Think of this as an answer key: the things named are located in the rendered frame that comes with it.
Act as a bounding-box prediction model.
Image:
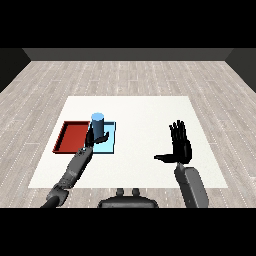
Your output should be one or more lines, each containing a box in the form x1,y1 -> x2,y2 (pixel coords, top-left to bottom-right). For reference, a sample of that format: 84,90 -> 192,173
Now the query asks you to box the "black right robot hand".
153,119 -> 193,165

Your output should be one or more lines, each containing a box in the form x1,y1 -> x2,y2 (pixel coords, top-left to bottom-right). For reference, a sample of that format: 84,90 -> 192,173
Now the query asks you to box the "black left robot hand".
84,127 -> 110,149

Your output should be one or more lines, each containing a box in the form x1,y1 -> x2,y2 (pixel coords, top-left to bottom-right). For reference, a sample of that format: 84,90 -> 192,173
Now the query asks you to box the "blue can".
90,112 -> 106,140

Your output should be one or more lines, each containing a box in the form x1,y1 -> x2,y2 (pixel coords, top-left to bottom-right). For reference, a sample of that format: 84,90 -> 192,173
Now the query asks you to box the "light blue shallow open box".
91,121 -> 117,155

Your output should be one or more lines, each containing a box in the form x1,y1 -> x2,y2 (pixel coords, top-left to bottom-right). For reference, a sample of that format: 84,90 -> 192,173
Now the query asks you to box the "red shallow open box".
52,120 -> 91,155

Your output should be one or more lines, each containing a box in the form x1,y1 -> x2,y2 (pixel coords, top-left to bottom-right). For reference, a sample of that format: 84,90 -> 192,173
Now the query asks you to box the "dark grey robot body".
97,188 -> 159,209

